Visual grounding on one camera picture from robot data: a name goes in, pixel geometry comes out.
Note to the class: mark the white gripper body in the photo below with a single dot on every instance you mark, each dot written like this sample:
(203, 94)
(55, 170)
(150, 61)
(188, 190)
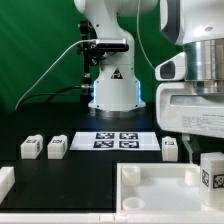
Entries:
(180, 109)

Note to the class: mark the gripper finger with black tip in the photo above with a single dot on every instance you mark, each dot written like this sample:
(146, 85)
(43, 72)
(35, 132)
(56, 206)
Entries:
(186, 141)

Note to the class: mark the white square table top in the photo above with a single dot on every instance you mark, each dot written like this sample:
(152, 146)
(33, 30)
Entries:
(161, 187)

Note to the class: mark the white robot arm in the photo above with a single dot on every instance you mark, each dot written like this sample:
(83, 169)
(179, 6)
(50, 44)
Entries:
(195, 25)

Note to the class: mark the white sheet with markers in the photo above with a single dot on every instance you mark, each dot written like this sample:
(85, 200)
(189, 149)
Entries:
(131, 141)

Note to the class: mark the white left obstacle block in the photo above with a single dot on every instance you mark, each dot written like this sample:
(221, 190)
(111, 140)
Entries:
(7, 180)

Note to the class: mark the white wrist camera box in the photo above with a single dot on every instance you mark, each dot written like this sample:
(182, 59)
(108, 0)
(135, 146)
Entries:
(173, 69)

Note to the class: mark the white front rail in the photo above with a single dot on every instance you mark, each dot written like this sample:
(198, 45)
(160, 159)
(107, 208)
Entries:
(204, 218)

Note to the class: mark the black camera stand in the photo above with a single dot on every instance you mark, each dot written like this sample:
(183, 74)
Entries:
(92, 56)

